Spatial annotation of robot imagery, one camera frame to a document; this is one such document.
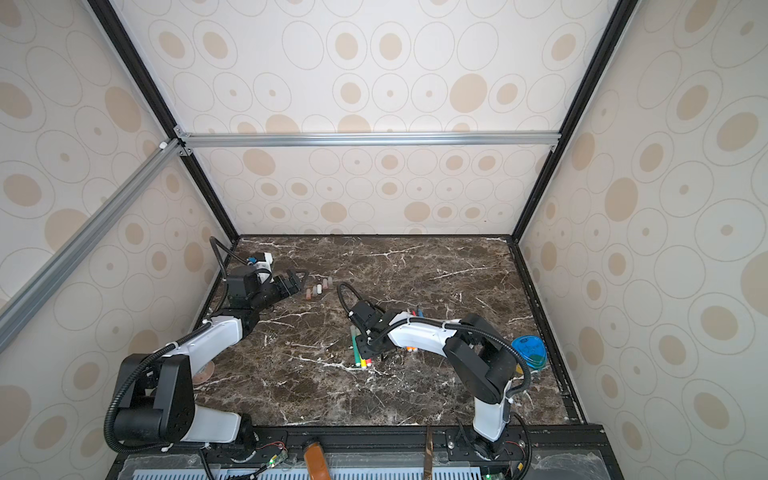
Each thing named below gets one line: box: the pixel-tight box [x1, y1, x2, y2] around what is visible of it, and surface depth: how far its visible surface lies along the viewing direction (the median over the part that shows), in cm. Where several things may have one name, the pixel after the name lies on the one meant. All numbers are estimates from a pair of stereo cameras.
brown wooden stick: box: [424, 426, 433, 480], surface depth 74 cm
